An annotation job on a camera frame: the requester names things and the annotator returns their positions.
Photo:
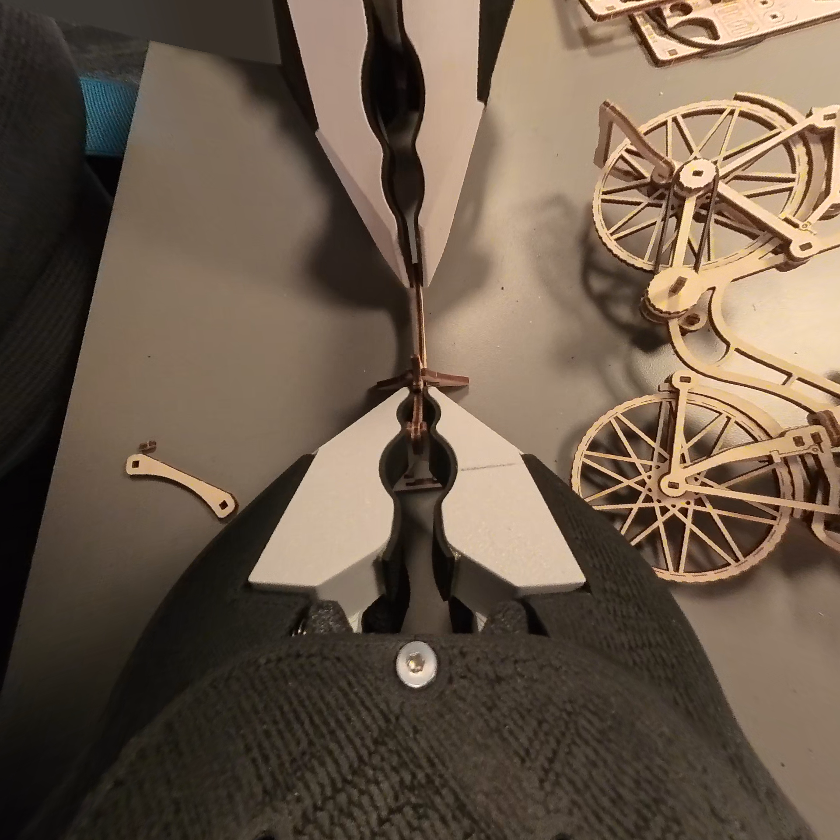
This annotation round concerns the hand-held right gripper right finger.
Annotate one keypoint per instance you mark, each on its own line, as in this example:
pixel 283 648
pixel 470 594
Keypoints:
pixel 512 518

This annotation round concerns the laser-cut wooden sheet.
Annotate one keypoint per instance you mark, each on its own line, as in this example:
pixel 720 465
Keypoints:
pixel 774 23
pixel 604 6

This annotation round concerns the triangular wooden bracket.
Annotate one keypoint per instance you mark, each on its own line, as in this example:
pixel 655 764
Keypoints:
pixel 420 484
pixel 449 379

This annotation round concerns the wooden bicycle model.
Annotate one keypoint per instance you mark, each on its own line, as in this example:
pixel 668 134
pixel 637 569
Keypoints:
pixel 695 177

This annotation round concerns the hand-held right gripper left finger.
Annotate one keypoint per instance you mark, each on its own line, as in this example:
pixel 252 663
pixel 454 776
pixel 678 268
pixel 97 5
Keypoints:
pixel 328 518

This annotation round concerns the bright blue object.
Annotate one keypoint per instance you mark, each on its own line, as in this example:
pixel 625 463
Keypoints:
pixel 105 115

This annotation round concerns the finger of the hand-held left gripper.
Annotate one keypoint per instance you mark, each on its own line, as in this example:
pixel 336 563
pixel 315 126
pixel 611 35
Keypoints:
pixel 341 98
pixel 453 98

